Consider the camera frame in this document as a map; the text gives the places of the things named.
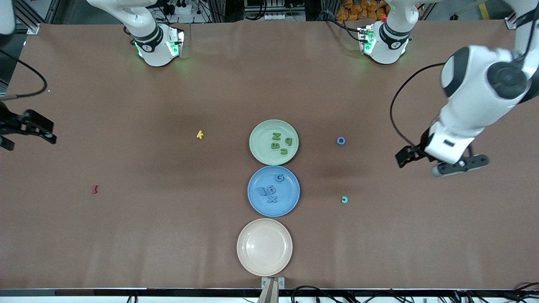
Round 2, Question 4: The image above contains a blue plate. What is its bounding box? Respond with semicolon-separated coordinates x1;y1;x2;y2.
247;165;301;218

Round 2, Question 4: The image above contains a pale green plate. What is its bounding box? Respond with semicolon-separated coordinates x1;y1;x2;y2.
249;120;299;166

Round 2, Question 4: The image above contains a pile of orange objects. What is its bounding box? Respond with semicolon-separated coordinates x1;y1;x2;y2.
336;0;390;21

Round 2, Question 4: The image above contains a beige plate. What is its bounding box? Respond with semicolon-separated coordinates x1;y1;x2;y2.
237;218;293;277

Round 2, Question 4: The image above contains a brown table cover sheet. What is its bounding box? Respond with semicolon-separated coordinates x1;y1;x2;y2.
0;20;539;291

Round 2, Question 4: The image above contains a white power strip with plugs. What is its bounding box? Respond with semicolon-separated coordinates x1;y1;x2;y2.
162;0;192;15

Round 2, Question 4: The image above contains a black equipment behind table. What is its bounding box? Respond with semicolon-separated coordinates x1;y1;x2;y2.
243;0;307;21

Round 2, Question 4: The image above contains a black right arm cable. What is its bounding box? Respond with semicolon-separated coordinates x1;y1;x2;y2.
0;50;48;99

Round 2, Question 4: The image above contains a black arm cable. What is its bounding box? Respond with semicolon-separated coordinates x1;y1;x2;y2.
0;50;48;99
390;62;447;149

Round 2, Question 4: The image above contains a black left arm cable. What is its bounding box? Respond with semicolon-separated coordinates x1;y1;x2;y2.
390;62;447;149

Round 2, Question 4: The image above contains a tan camera post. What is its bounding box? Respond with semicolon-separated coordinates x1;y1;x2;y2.
257;279;279;303

